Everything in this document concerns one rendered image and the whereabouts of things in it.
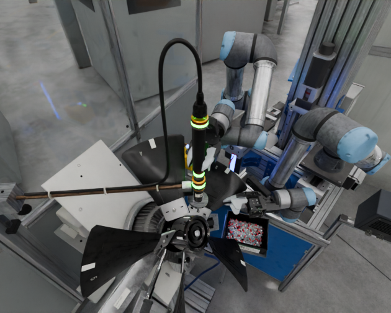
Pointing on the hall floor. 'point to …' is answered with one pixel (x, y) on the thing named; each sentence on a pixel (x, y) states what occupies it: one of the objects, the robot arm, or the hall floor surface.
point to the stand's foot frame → (197, 295)
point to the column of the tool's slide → (34, 256)
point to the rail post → (300, 267)
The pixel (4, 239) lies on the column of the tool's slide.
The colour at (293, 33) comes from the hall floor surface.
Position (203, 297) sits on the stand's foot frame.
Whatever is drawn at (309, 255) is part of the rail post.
